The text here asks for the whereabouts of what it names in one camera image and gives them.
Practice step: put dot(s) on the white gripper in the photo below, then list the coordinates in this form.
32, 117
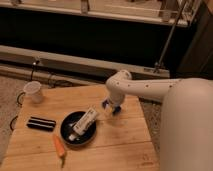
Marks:
114, 100

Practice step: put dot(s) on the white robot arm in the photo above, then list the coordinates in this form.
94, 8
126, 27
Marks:
186, 129

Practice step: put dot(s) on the white tube in pan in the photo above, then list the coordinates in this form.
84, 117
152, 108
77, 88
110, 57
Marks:
81, 126

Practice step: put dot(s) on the black frying pan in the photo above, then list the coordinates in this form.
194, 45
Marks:
66, 130

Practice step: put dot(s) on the metal rod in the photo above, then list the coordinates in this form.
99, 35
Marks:
159, 63

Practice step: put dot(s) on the orange toy carrot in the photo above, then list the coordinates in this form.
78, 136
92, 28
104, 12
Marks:
60, 150

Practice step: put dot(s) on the black white striped block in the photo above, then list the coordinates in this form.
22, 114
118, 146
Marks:
41, 124

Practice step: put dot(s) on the grey metal rail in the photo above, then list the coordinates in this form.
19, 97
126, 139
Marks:
83, 67

